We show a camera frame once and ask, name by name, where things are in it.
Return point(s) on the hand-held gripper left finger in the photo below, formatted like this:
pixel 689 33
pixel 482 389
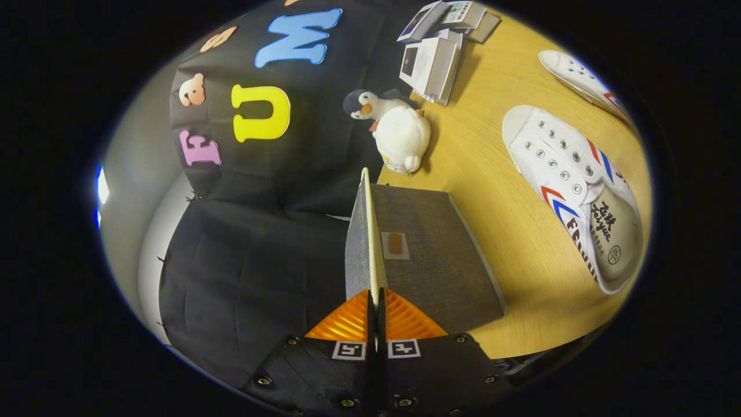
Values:
pixel 324 370

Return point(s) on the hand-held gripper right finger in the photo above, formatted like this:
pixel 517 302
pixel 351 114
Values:
pixel 434 370

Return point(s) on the grey fabric storage box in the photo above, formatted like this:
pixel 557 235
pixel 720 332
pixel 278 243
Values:
pixel 434 272

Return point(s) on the white striped canvas shoe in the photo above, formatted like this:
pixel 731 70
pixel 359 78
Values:
pixel 556 168
pixel 579 75

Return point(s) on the white plush toy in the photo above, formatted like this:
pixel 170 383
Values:
pixel 402 139

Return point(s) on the penguin plush toy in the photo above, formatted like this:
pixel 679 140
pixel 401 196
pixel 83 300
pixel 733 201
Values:
pixel 379 105

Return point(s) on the large round ceiling light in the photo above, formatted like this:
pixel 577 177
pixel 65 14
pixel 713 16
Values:
pixel 102 188

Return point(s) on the plain white book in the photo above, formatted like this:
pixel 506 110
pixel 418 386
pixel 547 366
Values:
pixel 454 75

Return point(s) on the white book with portrait cover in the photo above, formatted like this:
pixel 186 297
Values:
pixel 431 66

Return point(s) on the dark grey book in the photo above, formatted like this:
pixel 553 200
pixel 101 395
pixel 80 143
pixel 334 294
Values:
pixel 485 29

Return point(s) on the book with blue picture cover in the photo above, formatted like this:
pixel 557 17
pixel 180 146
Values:
pixel 422 20

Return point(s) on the book with pale green cover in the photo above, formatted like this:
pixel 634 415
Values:
pixel 463 14

